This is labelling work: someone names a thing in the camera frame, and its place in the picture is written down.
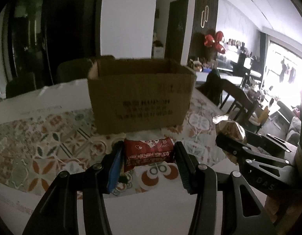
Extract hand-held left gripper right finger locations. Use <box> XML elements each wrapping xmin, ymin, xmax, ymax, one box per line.
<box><xmin>174</xmin><ymin>141</ymin><xmax>275</xmax><ymax>235</ymax></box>

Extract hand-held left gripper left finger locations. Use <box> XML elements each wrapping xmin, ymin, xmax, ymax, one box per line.
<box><xmin>22</xmin><ymin>142</ymin><xmax>124</xmax><ymax>235</ymax></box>

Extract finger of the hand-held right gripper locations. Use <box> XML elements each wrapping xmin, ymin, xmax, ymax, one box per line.
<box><xmin>215</xmin><ymin>133</ymin><xmax>292</xmax><ymax>177</ymax></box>
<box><xmin>244</xmin><ymin>130</ymin><xmax>298</xmax><ymax>161</ymax></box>

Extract gold foil snack packet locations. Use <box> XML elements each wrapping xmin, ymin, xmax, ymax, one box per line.
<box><xmin>212</xmin><ymin>115</ymin><xmax>248</xmax><ymax>164</ymax></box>

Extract red snack packet white print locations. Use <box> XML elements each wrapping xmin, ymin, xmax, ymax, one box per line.
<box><xmin>123</xmin><ymin>138</ymin><xmax>175</xmax><ymax>173</ymax></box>

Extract brown cardboard box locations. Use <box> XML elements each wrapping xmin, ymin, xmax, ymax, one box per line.
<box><xmin>87</xmin><ymin>56</ymin><xmax>197</xmax><ymax>135</ymax></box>

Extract grey sofa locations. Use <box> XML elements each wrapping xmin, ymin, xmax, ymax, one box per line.
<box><xmin>288</xmin><ymin>116</ymin><xmax>302</xmax><ymax>145</ymax></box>

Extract orange chair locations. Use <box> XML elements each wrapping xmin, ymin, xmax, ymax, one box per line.
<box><xmin>260</xmin><ymin>106</ymin><xmax>270</xmax><ymax>125</ymax></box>

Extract wooden chair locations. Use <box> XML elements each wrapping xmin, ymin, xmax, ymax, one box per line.
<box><xmin>219</xmin><ymin>78</ymin><xmax>260</xmax><ymax>128</ymax></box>

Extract dark green cloth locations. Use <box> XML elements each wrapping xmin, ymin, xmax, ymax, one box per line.
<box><xmin>197</xmin><ymin>69</ymin><xmax>222</xmax><ymax>106</ymax></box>

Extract patterned tablecloth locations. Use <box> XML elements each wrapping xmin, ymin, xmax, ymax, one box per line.
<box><xmin>0</xmin><ymin>80</ymin><xmax>237</xmax><ymax>235</ymax></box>

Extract dark upholstered chair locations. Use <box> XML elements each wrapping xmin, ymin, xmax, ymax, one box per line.
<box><xmin>56</xmin><ymin>58</ymin><xmax>98</xmax><ymax>85</ymax></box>
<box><xmin>5</xmin><ymin>73</ymin><xmax>36</xmax><ymax>98</ymax></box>

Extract dark door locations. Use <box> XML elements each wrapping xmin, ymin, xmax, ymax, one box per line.
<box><xmin>164</xmin><ymin>0</ymin><xmax>189</xmax><ymax>61</ymax></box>

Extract dark glass cabinet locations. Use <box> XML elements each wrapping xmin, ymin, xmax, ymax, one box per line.
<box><xmin>4</xmin><ymin>0</ymin><xmax>54</xmax><ymax>84</ymax></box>

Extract gold loop wall ornament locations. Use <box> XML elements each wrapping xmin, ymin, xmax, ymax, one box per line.
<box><xmin>200</xmin><ymin>6</ymin><xmax>209</xmax><ymax>28</ymax></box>

